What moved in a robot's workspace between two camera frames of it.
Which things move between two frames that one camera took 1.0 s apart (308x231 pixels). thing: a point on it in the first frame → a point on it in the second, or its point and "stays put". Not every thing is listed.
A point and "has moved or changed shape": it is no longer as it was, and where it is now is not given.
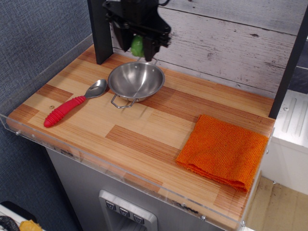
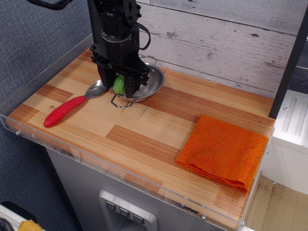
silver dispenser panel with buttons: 121,214 stays put
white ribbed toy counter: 286,163 stays put
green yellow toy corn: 137,46 has moved or changed shape
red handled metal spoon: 95,89 stays put
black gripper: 142,16 → 123,57
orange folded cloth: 223,151 stays put
